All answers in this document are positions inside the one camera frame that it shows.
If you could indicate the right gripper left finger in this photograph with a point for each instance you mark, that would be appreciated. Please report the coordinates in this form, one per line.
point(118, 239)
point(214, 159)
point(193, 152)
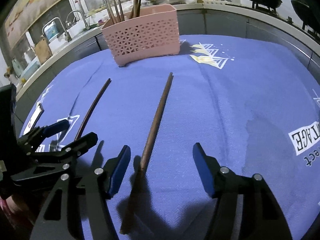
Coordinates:
point(60, 217)

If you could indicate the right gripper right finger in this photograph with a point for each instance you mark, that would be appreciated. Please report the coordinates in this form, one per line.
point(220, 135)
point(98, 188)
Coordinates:
point(261, 217)

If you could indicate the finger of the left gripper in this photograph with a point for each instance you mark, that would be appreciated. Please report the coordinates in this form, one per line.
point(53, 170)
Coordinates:
point(75, 149)
point(33, 139)

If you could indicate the chrome kitchen faucet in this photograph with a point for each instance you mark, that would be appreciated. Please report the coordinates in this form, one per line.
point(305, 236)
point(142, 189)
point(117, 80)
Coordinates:
point(51, 31)

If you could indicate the person's hand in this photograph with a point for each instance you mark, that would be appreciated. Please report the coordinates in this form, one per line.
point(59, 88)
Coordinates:
point(15, 211)

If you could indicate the white card on cloth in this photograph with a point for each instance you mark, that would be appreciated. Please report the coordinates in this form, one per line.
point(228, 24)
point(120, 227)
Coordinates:
point(34, 118)

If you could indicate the wooden cutting board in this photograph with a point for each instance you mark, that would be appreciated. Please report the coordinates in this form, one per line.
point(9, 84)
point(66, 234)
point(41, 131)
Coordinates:
point(43, 51)

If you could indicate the blue printed tablecloth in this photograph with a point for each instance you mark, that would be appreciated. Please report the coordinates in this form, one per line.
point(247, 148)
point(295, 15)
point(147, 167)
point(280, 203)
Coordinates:
point(250, 104)

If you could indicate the pink plastic utensil basket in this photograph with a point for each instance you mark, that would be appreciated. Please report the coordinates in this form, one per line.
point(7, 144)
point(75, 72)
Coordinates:
point(154, 33)

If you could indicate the fruit pattern roller blind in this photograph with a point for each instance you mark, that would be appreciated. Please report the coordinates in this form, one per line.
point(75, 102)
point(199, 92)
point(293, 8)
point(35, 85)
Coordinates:
point(22, 16)

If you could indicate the black lidded wok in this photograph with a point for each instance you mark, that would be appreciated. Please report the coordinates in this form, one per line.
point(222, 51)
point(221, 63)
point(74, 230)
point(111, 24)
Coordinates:
point(304, 12)

